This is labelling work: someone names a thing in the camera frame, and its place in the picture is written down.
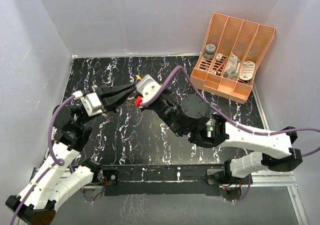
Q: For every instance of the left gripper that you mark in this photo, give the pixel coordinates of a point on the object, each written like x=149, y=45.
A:
x=115, y=100

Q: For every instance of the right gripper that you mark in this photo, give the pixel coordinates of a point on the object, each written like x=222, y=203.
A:
x=169, y=90

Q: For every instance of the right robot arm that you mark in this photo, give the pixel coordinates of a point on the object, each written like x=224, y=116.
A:
x=194, y=117

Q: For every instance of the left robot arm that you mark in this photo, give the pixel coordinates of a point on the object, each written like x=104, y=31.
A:
x=68, y=134

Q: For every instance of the patterned lid jar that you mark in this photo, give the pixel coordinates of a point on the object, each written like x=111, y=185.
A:
x=209, y=51

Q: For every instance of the orange file organizer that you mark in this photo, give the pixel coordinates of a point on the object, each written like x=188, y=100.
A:
x=246, y=39

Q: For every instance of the white card box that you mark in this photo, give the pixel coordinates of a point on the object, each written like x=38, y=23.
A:
x=219, y=57

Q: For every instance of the grey green small device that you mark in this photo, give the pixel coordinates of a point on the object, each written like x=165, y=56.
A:
x=230, y=73

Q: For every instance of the black base bar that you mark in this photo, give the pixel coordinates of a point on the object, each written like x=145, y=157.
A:
x=160, y=179

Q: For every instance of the white paper packet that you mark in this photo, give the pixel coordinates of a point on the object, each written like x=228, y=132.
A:
x=232, y=61

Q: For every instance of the oval white blister pack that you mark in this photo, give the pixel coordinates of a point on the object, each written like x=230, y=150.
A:
x=247, y=70

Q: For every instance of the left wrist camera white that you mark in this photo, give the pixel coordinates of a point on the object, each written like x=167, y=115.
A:
x=92, y=104

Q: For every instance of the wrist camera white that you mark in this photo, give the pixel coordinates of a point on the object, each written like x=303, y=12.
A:
x=147, y=87
x=92, y=104

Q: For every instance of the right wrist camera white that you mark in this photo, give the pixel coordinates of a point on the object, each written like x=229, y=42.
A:
x=147, y=87

